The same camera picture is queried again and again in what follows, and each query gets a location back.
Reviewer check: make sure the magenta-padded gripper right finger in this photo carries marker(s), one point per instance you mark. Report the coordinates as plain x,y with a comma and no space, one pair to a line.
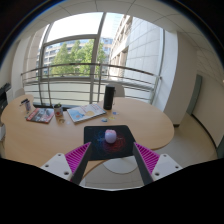
164,165

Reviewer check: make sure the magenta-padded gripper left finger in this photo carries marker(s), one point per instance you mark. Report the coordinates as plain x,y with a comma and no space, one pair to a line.
58,164

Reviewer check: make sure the pink and lilac computer mouse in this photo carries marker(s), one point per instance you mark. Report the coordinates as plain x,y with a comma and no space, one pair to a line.
110,136

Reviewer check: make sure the black printed mouse pad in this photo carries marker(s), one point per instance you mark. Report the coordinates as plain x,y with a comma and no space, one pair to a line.
96,146

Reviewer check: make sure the white round table base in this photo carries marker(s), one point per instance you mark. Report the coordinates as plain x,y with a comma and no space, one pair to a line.
120,166

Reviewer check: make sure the dark red magazine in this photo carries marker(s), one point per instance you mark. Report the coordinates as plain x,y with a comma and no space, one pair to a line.
40,115

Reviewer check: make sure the light open magazine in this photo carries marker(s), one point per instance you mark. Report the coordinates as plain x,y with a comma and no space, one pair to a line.
85,113

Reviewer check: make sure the white chair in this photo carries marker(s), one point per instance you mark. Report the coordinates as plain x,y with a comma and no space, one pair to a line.
2,132
19,92
119,90

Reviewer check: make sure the small printed cup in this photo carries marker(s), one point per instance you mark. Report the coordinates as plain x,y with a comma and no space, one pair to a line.
27,105

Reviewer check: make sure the yellow round sticker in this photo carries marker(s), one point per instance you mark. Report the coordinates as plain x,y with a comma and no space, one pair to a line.
112,117

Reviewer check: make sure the blue square sticker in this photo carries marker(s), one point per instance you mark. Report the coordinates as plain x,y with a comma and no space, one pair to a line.
115,113

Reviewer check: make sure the grey door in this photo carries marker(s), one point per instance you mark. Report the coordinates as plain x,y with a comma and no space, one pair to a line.
195,95

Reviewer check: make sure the black cylindrical bottle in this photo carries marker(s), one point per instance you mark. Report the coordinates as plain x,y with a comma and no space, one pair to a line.
109,97

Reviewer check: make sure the grey metal balcony railing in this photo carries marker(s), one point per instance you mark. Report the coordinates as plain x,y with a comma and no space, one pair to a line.
83,65

